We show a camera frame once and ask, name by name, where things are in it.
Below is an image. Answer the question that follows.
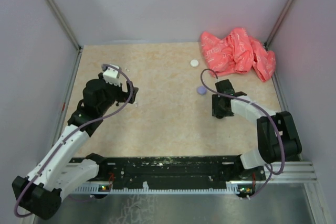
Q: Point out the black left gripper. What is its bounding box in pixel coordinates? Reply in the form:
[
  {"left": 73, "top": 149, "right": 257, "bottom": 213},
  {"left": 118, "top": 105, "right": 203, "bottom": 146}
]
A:
[{"left": 98, "top": 72, "right": 138, "bottom": 114}]

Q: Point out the purple charging case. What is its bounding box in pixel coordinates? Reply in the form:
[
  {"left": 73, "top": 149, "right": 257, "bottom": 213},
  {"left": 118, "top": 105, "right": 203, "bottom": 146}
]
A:
[{"left": 196, "top": 86, "right": 207, "bottom": 95}]

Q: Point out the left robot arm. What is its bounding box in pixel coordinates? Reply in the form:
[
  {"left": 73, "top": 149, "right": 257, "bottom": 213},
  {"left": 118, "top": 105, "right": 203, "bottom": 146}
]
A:
[{"left": 12, "top": 79, "right": 139, "bottom": 220}]

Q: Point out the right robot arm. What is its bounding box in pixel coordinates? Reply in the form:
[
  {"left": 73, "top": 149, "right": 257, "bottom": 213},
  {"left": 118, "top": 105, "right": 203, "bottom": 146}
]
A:
[{"left": 212, "top": 79, "right": 302, "bottom": 180}]

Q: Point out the white round charging case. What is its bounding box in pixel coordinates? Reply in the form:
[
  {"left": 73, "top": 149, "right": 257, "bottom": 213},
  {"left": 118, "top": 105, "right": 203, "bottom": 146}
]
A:
[{"left": 190, "top": 59, "right": 200, "bottom": 68}]

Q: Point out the pink plastic bag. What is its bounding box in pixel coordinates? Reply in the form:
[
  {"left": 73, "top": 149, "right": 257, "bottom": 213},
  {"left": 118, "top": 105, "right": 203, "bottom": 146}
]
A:
[{"left": 200, "top": 27, "right": 276, "bottom": 82}]

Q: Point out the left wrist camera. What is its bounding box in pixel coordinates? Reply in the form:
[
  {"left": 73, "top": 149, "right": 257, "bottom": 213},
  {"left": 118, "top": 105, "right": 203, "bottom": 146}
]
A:
[{"left": 102, "top": 64, "right": 121, "bottom": 86}]

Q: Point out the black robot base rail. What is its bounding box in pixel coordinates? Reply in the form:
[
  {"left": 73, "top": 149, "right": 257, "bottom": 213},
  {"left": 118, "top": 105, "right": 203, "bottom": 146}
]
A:
[{"left": 78, "top": 152, "right": 266, "bottom": 190}]

